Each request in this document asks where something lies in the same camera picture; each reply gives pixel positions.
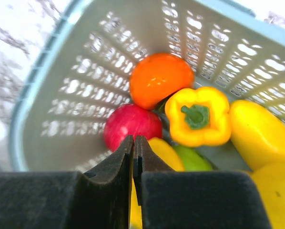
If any green lime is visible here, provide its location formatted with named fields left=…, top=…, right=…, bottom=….
left=173, top=145, right=213, bottom=171

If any yellow apple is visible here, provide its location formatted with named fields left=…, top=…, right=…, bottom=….
left=251, top=163, right=285, bottom=229

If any large yellow bell pepper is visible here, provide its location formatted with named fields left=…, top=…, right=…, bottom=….
left=130, top=137, right=185, bottom=229

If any orange tomato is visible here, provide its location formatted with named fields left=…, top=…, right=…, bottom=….
left=130, top=53, right=194, bottom=110

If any small yellow bell pepper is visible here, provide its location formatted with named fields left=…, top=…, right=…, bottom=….
left=164, top=87, right=231, bottom=147

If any light blue plastic basket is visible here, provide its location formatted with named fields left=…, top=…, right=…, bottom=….
left=9, top=0, right=285, bottom=171

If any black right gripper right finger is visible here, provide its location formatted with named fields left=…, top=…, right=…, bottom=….
left=133, top=136, right=271, bottom=229

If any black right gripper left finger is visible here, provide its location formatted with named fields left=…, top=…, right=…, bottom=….
left=0, top=136, right=134, bottom=229

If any yellow lemon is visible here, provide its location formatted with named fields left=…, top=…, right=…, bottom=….
left=229, top=100, right=285, bottom=171

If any red apple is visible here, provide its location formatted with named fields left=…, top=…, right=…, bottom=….
left=103, top=104, right=163, bottom=152

